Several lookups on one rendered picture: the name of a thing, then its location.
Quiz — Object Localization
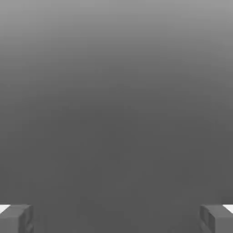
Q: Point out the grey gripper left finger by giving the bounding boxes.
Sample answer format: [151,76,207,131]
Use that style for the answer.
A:
[0,204,34,233]

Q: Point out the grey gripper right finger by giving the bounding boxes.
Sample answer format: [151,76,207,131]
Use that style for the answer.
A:
[199,204,233,233]

